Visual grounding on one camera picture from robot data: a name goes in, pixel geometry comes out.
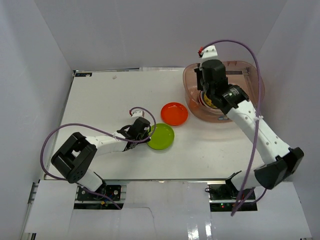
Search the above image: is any lime green plate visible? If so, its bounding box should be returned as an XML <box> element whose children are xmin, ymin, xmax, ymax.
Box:
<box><xmin>147</xmin><ymin>123</ymin><xmax>175</xmax><ymax>150</ymax></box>

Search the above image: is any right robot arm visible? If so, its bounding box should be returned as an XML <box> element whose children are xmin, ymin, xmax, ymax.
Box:
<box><xmin>194</xmin><ymin>59</ymin><xmax>304</xmax><ymax>200</ymax></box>

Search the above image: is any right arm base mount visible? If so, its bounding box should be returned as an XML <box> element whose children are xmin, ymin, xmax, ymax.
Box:
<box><xmin>204</xmin><ymin>171</ymin><xmax>258</xmax><ymax>213</ymax></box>

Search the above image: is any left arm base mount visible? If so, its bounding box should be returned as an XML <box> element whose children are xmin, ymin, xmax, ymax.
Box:
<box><xmin>74</xmin><ymin>185</ymin><xmax>124</xmax><ymax>210</ymax></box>

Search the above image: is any small black label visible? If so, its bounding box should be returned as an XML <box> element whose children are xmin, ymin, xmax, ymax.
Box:
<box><xmin>74</xmin><ymin>72</ymin><xmax>92</xmax><ymax>77</ymax></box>

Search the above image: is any red teal floral plate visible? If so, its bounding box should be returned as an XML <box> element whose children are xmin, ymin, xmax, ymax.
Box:
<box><xmin>198</xmin><ymin>91</ymin><xmax>206</xmax><ymax>106</ymax></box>

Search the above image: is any translucent pink plastic bin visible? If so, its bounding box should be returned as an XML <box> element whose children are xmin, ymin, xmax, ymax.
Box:
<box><xmin>183</xmin><ymin>61</ymin><xmax>259</xmax><ymax>124</ymax></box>

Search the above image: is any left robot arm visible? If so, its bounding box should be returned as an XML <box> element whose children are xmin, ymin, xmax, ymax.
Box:
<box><xmin>51</xmin><ymin>117</ymin><xmax>151</xmax><ymax>200</ymax></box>

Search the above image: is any yellow brown patterned plate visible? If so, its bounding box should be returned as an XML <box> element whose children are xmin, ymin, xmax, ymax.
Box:
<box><xmin>203</xmin><ymin>93</ymin><xmax>218</xmax><ymax>109</ymax></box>

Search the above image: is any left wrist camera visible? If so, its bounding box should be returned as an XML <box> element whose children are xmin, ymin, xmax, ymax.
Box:
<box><xmin>130</xmin><ymin>110</ymin><xmax>145</xmax><ymax>119</ymax></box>

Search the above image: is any orange plate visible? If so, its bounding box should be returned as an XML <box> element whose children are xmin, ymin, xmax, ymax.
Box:
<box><xmin>160</xmin><ymin>102</ymin><xmax>189</xmax><ymax>126</ymax></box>

